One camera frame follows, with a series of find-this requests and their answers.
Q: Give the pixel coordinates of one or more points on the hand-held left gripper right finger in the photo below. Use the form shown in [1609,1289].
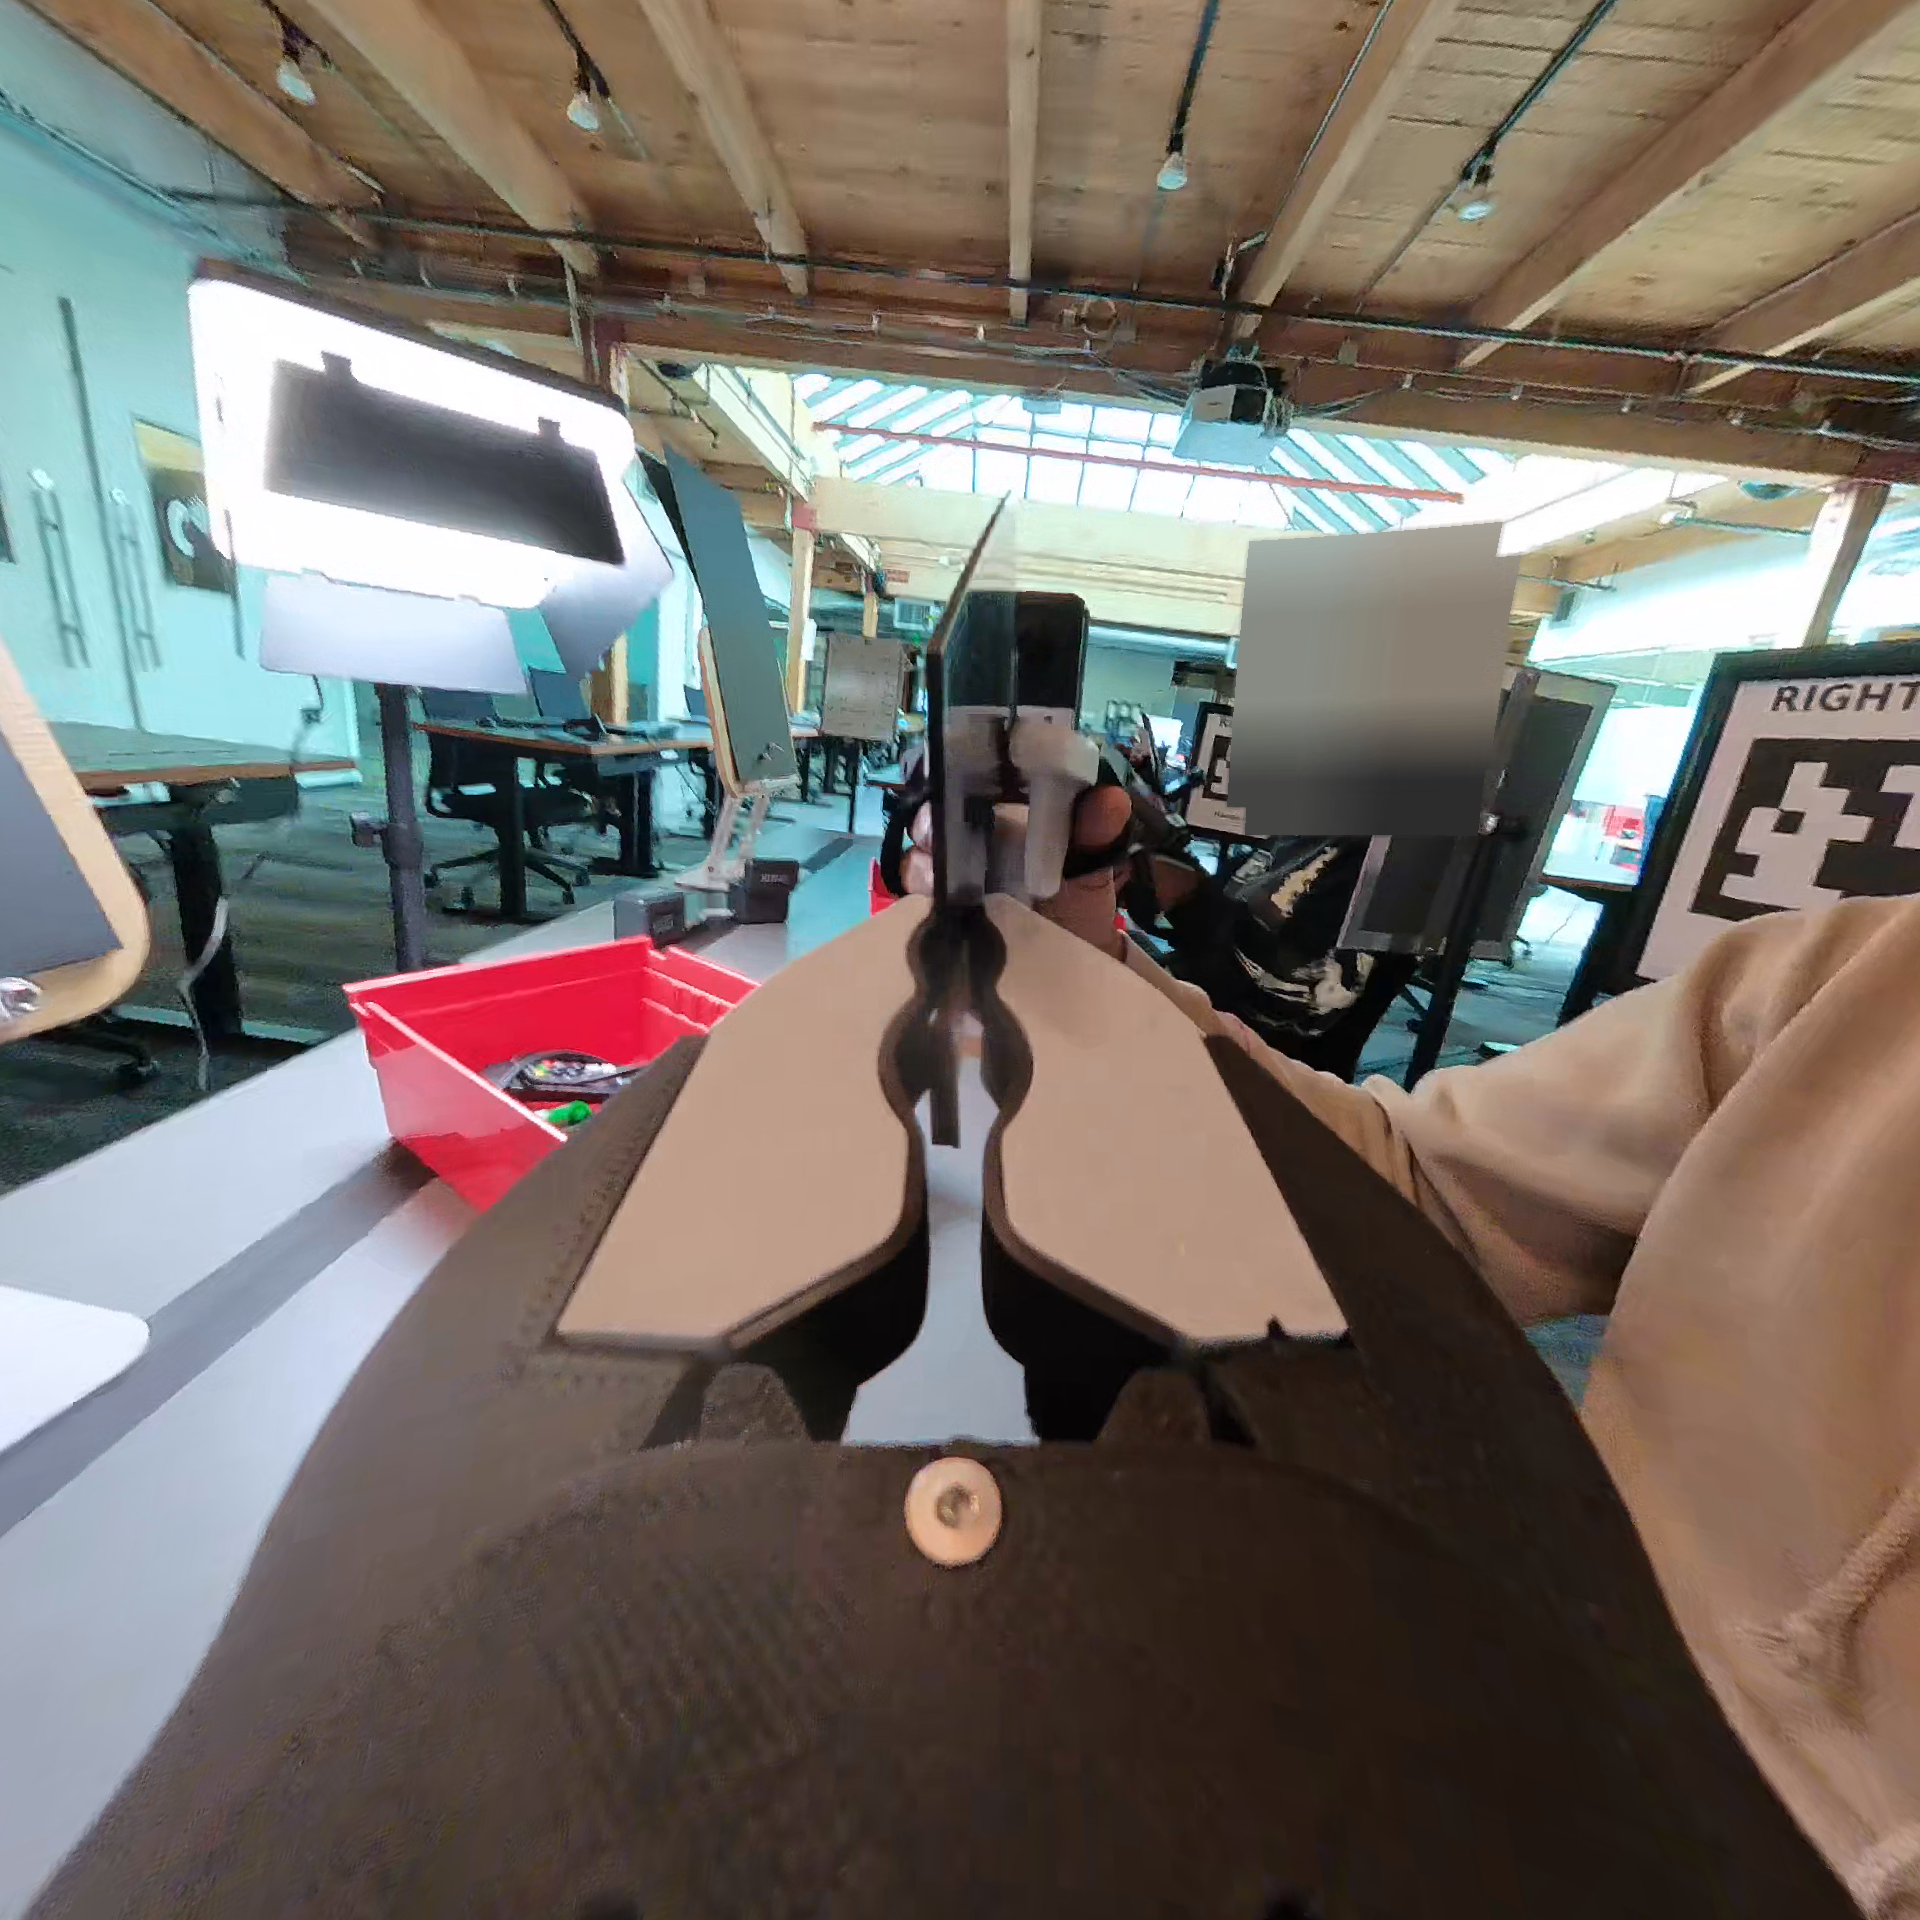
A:
[1156,1170]

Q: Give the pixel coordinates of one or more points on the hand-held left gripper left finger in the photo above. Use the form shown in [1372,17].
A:
[751,1170]

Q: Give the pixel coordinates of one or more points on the black divider plate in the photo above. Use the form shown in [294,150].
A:
[945,1079]

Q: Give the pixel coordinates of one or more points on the red plastic bin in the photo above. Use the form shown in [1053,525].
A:
[886,887]
[451,1110]

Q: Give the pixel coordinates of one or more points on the person's right forearm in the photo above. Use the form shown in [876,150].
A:
[1425,1142]

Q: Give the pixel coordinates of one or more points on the person's right hand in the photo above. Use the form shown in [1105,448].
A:
[1088,909]

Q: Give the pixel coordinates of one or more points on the green marker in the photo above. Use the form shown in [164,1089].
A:
[567,1113]

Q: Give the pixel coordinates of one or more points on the printed tag board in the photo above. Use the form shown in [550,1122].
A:
[1208,750]
[1799,839]

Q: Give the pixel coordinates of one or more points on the black remote control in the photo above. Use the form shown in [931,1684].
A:
[563,1073]

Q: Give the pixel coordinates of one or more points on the small grey device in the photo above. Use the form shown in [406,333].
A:
[648,914]

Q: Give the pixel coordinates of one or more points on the ceiling projector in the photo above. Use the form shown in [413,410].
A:
[1230,412]

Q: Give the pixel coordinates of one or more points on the black office chair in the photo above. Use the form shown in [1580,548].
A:
[494,781]

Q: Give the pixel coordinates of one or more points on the wooden desk with black legs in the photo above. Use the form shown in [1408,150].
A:
[571,735]
[181,757]

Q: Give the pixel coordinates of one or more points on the black light stand pole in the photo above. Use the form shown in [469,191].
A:
[403,826]

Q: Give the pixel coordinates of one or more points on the ceiling spot lamp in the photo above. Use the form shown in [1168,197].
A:
[1477,194]
[295,78]
[1171,167]
[587,105]

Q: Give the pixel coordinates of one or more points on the dark board on tripod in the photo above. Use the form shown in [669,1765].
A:
[1559,809]

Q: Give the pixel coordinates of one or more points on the studio light panel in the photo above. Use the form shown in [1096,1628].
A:
[451,450]

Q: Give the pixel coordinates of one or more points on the wall poster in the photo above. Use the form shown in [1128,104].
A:
[189,511]

